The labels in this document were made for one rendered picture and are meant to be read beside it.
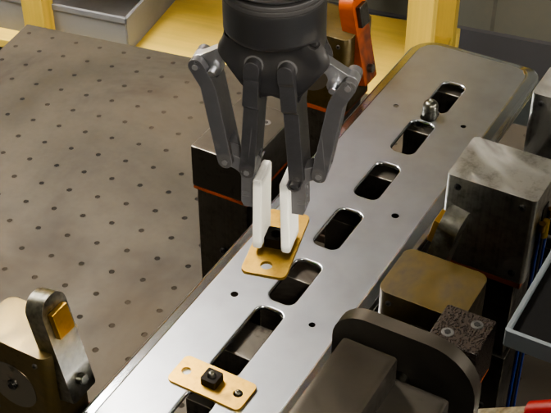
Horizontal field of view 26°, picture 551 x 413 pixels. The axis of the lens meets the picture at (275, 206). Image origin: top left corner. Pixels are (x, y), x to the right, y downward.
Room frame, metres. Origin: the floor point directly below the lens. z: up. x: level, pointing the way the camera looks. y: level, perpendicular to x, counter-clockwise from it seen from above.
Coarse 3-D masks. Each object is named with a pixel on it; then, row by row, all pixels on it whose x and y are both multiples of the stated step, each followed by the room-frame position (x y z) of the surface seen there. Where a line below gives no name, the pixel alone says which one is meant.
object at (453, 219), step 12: (444, 216) 0.93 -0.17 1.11; (456, 216) 0.93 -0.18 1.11; (468, 216) 0.94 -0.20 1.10; (432, 228) 0.94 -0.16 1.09; (444, 228) 0.92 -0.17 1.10; (456, 228) 0.92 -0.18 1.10; (432, 240) 0.93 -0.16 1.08; (444, 240) 0.92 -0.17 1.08; (456, 240) 0.93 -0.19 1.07; (432, 252) 0.93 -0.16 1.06; (444, 252) 0.92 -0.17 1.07
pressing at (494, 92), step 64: (448, 64) 1.38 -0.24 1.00; (512, 64) 1.39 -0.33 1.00; (384, 128) 1.23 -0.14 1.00; (448, 128) 1.23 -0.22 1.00; (320, 192) 1.10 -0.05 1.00; (384, 192) 1.10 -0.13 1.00; (320, 256) 0.99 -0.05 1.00; (384, 256) 0.99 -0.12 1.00; (192, 320) 0.89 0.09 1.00; (320, 320) 0.89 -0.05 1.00; (128, 384) 0.80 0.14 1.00; (256, 384) 0.80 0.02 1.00
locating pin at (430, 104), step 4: (428, 100) 1.26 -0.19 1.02; (432, 100) 1.26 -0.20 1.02; (424, 104) 1.26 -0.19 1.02; (428, 104) 1.26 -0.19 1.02; (432, 104) 1.26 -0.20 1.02; (436, 104) 1.26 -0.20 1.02; (424, 108) 1.26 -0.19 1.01; (428, 108) 1.25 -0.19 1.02; (432, 108) 1.25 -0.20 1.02; (436, 108) 1.26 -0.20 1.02; (424, 112) 1.26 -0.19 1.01; (428, 112) 1.25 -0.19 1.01; (432, 112) 1.25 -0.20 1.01; (436, 112) 1.26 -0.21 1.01; (424, 116) 1.26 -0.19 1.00; (428, 116) 1.25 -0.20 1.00; (432, 116) 1.25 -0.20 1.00; (436, 116) 1.26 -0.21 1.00; (428, 120) 1.25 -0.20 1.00; (432, 120) 1.25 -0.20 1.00
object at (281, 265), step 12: (276, 216) 0.78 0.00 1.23; (300, 216) 0.78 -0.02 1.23; (276, 228) 0.76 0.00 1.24; (300, 228) 0.77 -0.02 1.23; (264, 240) 0.74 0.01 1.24; (276, 240) 0.74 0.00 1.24; (300, 240) 0.75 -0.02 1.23; (252, 252) 0.74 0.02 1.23; (264, 252) 0.74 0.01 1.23; (276, 252) 0.74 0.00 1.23; (252, 264) 0.72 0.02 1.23; (276, 264) 0.72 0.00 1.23; (288, 264) 0.72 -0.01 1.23; (264, 276) 0.71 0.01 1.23; (276, 276) 0.71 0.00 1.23
